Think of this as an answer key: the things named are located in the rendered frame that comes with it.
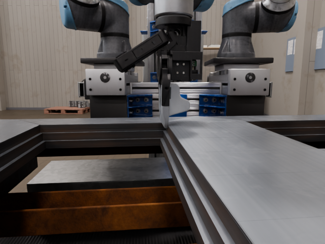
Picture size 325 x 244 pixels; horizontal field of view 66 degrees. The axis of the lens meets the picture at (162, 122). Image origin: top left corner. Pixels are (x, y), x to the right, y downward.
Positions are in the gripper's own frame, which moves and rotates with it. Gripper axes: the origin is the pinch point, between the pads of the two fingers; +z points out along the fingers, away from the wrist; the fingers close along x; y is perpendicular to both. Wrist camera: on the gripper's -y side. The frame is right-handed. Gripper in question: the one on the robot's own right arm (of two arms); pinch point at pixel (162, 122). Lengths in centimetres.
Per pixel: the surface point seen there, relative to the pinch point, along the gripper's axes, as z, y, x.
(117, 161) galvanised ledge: 19.1, -12.0, 33.2
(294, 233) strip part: 0.6, 4.0, -38.1
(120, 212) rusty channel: 15.8, -8.5, -7.1
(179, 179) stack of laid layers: 3.8, -0.1, -21.5
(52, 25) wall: -179, -268, 822
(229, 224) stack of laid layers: 1.5, 1.1, -35.4
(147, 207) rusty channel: 15.0, -3.4, -7.1
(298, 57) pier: -51, 295, 399
